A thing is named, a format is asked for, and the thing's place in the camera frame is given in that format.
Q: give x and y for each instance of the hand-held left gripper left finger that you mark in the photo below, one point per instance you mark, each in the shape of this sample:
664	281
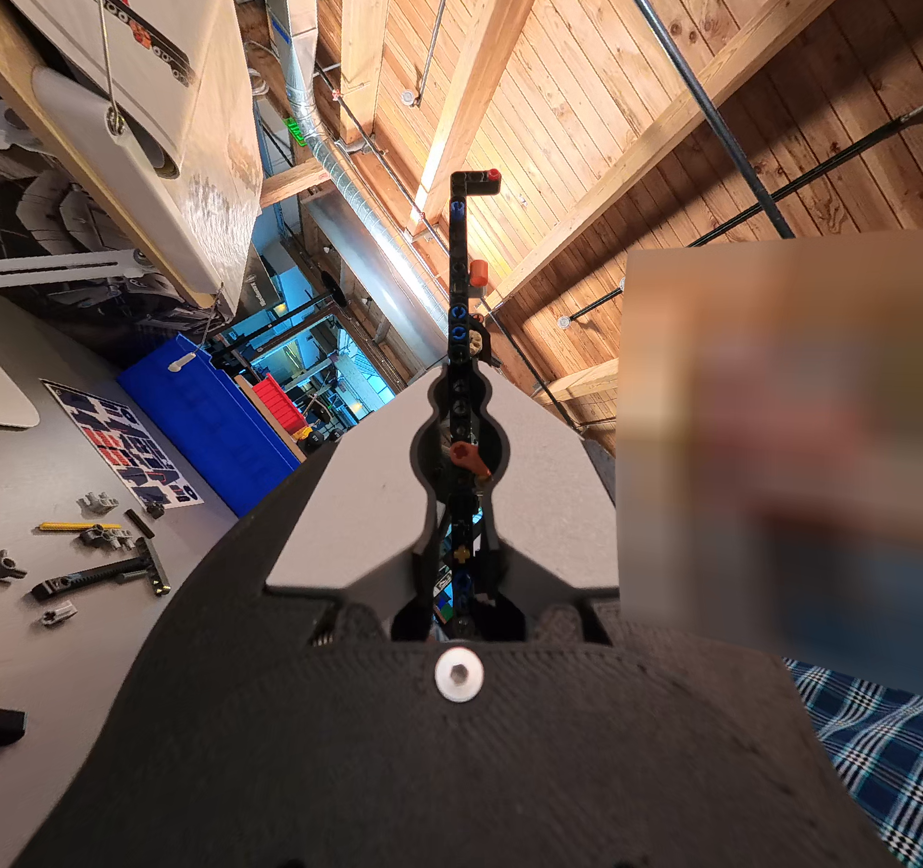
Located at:
360	507

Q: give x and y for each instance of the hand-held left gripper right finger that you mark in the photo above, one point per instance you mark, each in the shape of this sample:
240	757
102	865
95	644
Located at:
555	515

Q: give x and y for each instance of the black lego chassis model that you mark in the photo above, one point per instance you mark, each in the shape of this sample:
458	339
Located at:
458	291

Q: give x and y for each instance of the dark grey lego beam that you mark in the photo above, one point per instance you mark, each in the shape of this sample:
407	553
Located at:
155	566

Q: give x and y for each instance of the short black lego bar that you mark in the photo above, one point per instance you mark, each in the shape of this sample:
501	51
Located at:
140	524

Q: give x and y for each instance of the grey lego pin connector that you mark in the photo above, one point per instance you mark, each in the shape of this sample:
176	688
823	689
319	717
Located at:
119	540
94	535
97	500

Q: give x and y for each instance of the lego sticker sheet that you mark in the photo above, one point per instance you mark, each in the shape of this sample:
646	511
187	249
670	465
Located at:
122	442

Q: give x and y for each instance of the yellow lego axle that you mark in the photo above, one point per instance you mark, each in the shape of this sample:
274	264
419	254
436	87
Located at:
79	526

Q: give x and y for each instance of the light grey lego block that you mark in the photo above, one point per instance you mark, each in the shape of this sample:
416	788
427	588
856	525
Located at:
58	614

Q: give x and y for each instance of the dark grey lego connector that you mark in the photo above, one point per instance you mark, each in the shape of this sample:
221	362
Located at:
11	565

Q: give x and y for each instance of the red storage bin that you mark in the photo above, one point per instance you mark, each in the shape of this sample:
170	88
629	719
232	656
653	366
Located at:
278	403

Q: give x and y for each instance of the blue storage bin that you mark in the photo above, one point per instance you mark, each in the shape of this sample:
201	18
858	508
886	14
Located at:
209	421

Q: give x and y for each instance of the green exit sign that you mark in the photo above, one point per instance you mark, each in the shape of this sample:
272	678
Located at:
295	132

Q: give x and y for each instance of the person's plaid shirt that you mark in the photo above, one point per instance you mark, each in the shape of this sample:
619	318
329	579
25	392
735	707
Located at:
865	752

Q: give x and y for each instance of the black ceiling pipe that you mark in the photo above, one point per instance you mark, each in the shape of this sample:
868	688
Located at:
793	194
692	82

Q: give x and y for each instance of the silver spiral air duct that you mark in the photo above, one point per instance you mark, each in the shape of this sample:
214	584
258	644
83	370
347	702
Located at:
346	183

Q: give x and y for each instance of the large silver air duct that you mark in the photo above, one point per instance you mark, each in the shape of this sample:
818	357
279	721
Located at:
288	3

